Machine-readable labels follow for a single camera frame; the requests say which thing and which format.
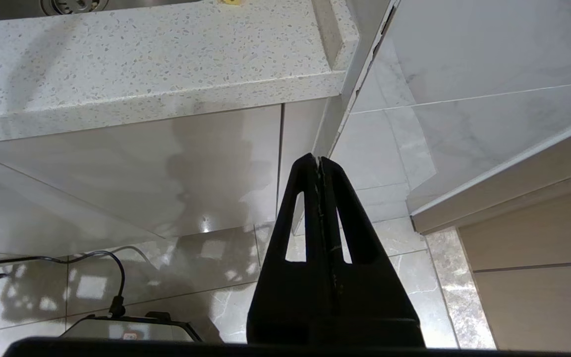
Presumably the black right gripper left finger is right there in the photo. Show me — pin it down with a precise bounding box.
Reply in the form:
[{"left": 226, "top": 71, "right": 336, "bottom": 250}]
[{"left": 247, "top": 153, "right": 336, "bottom": 345}]

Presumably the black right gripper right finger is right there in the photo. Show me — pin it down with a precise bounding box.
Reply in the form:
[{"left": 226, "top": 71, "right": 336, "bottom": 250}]
[{"left": 319, "top": 156, "right": 426, "bottom": 348}]

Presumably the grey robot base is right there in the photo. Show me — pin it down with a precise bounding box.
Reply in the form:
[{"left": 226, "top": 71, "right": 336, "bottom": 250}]
[{"left": 60, "top": 311, "right": 204, "bottom": 344}]

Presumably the round metal drain strainer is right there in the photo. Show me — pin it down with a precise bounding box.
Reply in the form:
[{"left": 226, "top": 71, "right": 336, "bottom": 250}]
[{"left": 42, "top": 0, "right": 108, "bottom": 14}]

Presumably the black floor cable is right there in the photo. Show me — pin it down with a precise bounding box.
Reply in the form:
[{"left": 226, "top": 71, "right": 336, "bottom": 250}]
[{"left": 0, "top": 250, "right": 126, "bottom": 318}]

